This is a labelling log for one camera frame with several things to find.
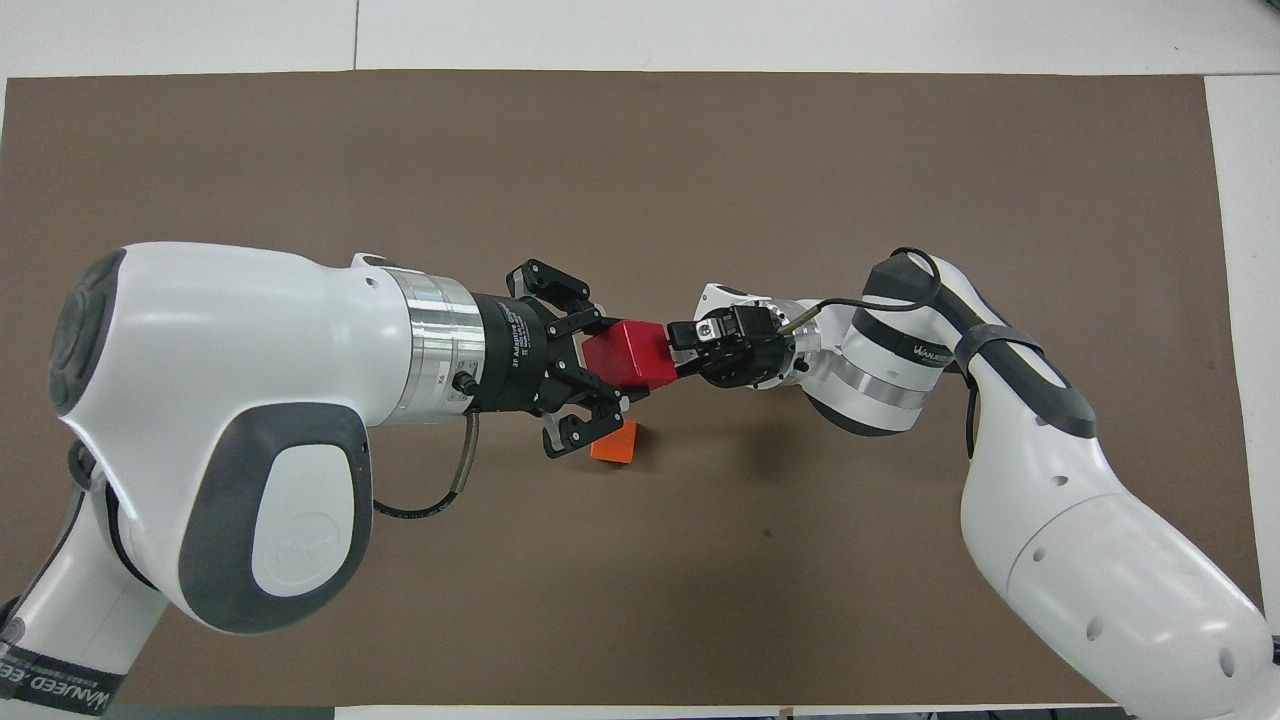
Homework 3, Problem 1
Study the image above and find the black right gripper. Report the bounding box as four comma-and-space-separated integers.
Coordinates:
667, 305, 801, 389

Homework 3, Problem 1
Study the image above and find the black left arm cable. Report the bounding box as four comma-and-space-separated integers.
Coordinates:
375, 372, 483, 521

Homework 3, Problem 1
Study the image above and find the orange block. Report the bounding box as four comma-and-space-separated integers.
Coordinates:
590, 420, 638, 466

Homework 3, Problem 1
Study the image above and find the brown table mat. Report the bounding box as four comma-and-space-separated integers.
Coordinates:
0, 70, 1263, 709

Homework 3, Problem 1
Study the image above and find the red block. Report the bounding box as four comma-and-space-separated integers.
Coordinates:
582, 320, 679, 391

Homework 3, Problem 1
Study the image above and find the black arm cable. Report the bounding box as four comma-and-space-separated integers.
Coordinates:
375, 372, 483, 521
780, 247, 986, 461

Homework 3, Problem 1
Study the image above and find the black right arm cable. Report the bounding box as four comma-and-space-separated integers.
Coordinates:
780, 247, 986, 461

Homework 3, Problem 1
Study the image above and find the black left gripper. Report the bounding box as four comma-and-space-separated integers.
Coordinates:
470, 259, 626, 459

